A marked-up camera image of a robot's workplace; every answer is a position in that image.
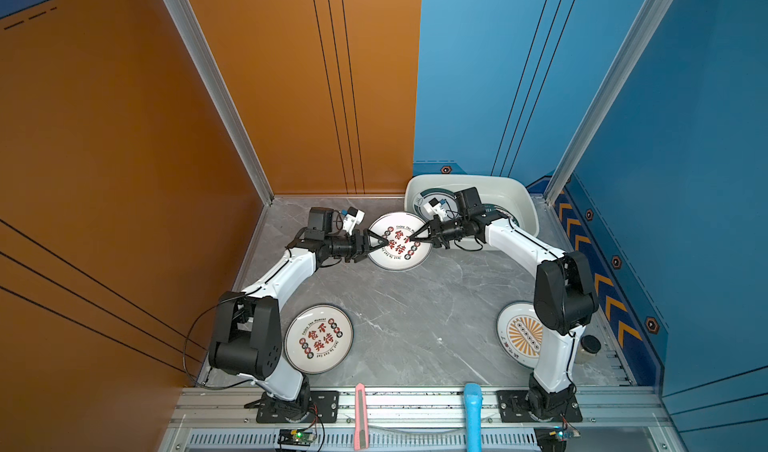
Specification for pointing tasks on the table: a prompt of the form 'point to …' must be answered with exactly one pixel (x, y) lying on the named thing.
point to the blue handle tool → (473, 401)
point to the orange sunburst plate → (520, 333)
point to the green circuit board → (296, 437)
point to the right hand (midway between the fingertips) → (412, 239)
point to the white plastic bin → (510, 196)
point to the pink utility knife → (361, 424)
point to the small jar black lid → (590, 343)
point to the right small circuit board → (565, 435)
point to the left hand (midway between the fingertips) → (383, 245)
